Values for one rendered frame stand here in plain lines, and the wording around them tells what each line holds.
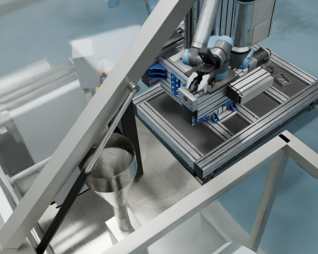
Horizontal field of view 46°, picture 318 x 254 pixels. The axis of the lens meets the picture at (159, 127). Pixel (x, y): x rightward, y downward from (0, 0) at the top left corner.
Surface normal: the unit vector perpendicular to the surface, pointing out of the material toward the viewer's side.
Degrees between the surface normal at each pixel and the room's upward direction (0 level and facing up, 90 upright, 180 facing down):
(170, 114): 0
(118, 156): 73
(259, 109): 0
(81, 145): 90
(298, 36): 0
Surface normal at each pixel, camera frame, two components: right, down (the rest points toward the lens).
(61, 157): -0.56, -0.21
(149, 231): -0.05, -0.66
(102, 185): -0.02, 0.75
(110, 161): 0.15, 0.50
